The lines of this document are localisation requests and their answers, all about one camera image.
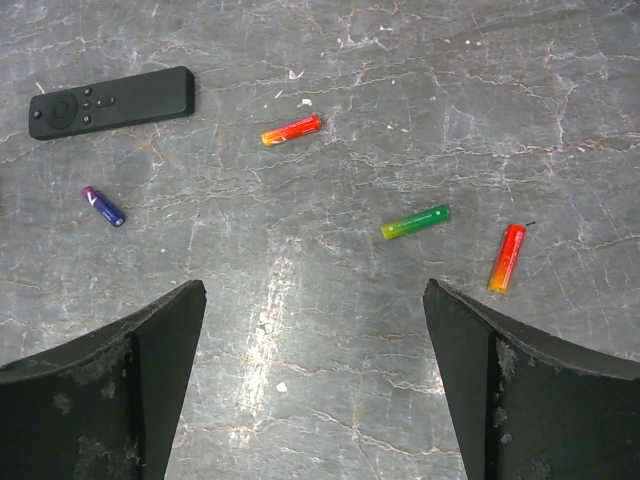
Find green yellow battery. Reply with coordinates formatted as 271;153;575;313
381;205;450;240

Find red yellow battery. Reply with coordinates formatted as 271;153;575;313
488;224;526;294

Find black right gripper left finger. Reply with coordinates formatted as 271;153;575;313
1;280;206;479

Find orange yellow battery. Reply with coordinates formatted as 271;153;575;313
261;115;322;147

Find black remote control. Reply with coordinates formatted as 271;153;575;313
28;66;195;141

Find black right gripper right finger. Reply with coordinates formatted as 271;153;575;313
423;280;639;479

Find purple blue battery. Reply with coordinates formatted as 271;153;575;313
81;186;126;227

